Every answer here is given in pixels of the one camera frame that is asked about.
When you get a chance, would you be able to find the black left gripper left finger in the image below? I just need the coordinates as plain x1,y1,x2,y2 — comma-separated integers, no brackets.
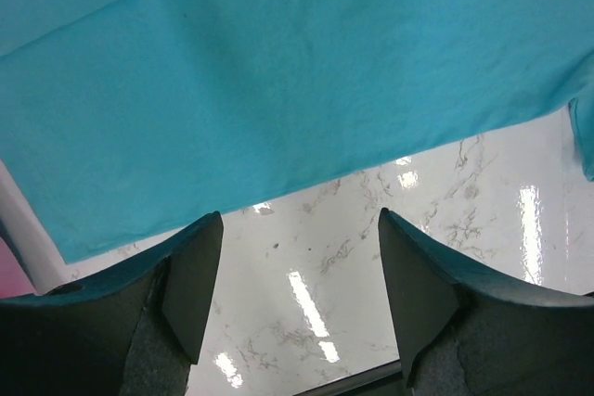
1,212,223,395

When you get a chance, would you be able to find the folded pink t shirt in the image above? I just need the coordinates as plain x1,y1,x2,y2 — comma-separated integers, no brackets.
0,238,36,300

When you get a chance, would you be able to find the teal t shirt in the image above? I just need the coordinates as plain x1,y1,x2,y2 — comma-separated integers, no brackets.
1,0,593,262

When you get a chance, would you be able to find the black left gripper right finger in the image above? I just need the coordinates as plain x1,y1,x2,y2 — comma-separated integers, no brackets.
379,210,593,395

